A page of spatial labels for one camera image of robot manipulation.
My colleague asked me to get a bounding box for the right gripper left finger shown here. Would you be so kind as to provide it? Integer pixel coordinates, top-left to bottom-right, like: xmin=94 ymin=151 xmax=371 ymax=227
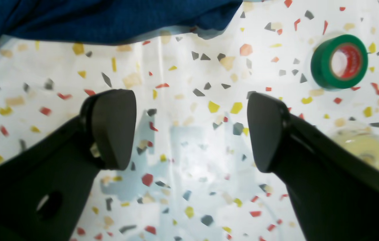
xmin=0 ymin=89 xmax=137 ymax=241

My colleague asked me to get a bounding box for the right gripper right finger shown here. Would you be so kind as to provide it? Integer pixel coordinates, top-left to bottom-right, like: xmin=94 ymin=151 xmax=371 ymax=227
xmin=247 ymin=92 xmax=379 ymax=241

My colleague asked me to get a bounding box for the dark blue t-shirt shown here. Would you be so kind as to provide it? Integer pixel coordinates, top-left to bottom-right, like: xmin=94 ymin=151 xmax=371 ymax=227
xmin=0 ymin=0 xmax=242 ymax=44

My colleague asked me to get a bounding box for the green tape roll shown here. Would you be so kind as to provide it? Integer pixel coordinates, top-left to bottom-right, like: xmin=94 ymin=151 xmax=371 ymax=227
xmin=310 ymin=34 xmax=368 ymax=90

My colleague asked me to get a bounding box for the terrazzo patterned tablecloth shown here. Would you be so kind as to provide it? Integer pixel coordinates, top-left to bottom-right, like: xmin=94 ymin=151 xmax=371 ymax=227
xmin=0 ymin=0 xmax=379 ymax=241

